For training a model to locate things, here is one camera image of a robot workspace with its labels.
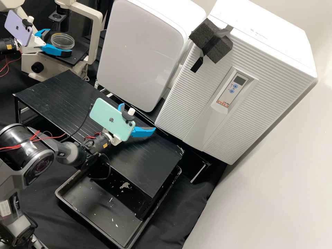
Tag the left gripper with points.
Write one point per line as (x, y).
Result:
(37, 43)

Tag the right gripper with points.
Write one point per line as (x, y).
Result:
(115, 140)

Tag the petri dish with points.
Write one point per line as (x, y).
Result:
(62, 41)

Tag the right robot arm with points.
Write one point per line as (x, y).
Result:
(31, 155)

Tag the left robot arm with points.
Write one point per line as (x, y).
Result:
(7, 46)

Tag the cream microscope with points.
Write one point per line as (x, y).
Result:
(94, 18)

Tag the black platform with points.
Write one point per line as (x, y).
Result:
(192, 153)
(64, 103)

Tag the incubator door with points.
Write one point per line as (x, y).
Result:
(197, 109)

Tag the white box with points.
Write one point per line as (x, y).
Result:
(140, 52)

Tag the black tray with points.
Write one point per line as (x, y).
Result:
(98, 205)

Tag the white incubator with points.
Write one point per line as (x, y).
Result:
(246, 13)

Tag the right wrist camera phone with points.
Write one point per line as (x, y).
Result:
(109, 119)

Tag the wrist camera phone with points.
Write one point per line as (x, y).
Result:
(109, 119)
(18, 27)

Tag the left wrist camera phone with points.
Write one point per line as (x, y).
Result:
(18, 27)

